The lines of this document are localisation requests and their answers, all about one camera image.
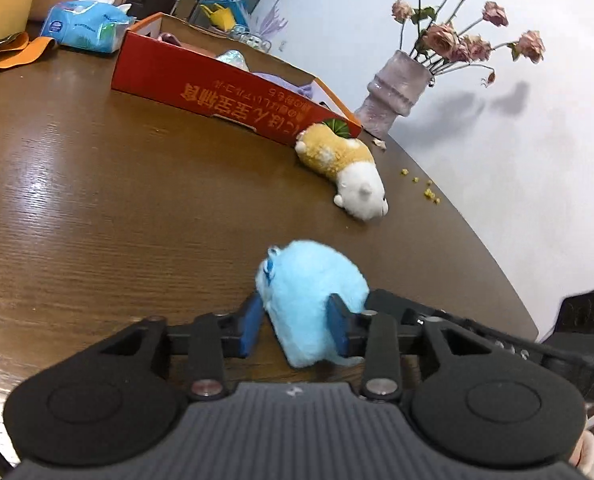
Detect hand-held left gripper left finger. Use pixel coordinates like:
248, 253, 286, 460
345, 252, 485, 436
84, 292, 266, 402

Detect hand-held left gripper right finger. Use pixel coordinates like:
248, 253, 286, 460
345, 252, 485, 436
326, 293, 502, 402

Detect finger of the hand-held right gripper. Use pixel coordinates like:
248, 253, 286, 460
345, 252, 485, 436
366, 288, 546, 364

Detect light blue plush toy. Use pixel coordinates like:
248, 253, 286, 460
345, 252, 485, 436
255, 240, 372, 368

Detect orange and white hamster plush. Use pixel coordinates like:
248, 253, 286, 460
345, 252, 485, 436
294, 119, 390, 222

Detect orange cardboard box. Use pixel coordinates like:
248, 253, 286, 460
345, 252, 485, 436
111, 11, 364, 149

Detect yellow crumbs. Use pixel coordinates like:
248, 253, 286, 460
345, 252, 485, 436
400, 168, 443, 207

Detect purple cloth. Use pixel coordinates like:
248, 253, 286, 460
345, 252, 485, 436
253, 71, 318, 100

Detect silver foil packet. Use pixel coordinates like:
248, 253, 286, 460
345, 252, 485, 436
216, 49, 251, 72

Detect dried pink rose bouquet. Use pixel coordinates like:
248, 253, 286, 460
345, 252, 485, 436
390, 0, 547, 89

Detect yellow watering can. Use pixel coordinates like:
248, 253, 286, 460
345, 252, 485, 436
200, 2, 234, 30

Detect blue plastic item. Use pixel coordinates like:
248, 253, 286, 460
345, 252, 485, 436
226, 0, 252, 26

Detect blue tissue pack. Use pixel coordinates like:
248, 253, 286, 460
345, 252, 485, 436
40, 0, 138, 55

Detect orange strap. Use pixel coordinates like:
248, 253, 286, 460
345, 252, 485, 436
0, 31, 59, 80

